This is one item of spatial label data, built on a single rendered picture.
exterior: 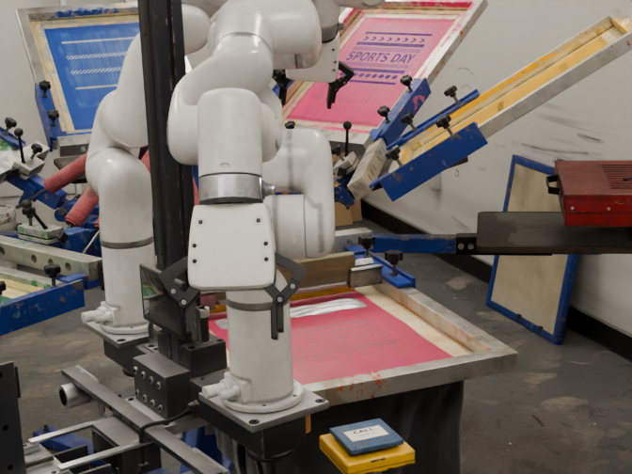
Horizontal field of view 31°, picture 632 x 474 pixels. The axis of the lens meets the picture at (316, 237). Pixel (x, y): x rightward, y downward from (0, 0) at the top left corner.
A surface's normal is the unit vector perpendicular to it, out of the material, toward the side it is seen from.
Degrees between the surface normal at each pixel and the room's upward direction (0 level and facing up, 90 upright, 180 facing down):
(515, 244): 0
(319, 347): 0
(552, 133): 90
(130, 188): 94
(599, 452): 0
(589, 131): 90
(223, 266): 74
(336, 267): 90
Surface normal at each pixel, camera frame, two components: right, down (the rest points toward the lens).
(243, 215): 0.07, -0.13
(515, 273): -0.91, -0.07
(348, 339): -0.04, -0.96
